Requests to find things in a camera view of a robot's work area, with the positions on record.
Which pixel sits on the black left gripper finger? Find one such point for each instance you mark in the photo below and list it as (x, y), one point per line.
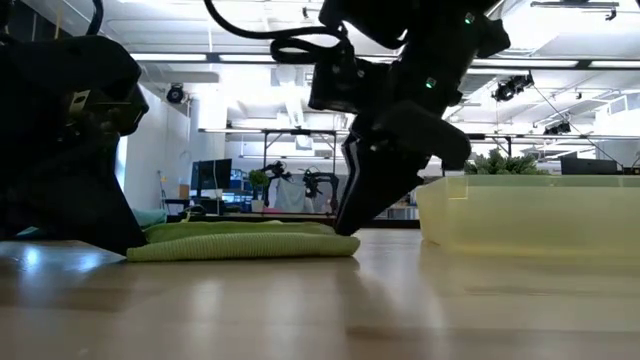
(65, 200)

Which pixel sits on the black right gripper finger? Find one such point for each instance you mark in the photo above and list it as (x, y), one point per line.
(344, 200)
(385, 185)

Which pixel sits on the green microfiber towel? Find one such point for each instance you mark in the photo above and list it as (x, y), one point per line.
(240, 245)

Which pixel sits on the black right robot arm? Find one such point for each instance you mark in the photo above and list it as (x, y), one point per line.
(400, 20)

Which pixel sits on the black background robot arm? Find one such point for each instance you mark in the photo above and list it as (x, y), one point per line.
(277, 170)
(320, 180)

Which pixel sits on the yellow translucent plastic basket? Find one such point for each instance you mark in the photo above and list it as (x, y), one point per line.
(525, 215)

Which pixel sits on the green potted plant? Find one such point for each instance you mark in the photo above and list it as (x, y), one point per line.
(259, 179)

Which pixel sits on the green artificial succulent plant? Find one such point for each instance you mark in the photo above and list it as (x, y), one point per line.
(500, 165)

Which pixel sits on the long ceiling light strip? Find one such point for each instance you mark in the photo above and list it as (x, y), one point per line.
(525, 63)
(615, 64)
(250, 58)
(170, 57)

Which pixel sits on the black computer monitor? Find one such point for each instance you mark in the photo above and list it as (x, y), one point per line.
(587, 166)
(212, 175)

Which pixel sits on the black monitor desk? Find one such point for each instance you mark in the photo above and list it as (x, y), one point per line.
(200, 201)

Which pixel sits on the black aluminium table frame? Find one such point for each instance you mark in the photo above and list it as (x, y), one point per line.
(400, 224)

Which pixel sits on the black overhead rig frame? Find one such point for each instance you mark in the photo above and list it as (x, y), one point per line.
(300, 131)

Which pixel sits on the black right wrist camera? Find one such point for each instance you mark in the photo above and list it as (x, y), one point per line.
(345, 85)

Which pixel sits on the black overhead rig camera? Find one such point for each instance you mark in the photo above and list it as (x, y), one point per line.
(557, 129)
(510, 89)

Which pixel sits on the black ceiling-mounted camera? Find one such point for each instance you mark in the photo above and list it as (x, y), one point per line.
(175, 94)

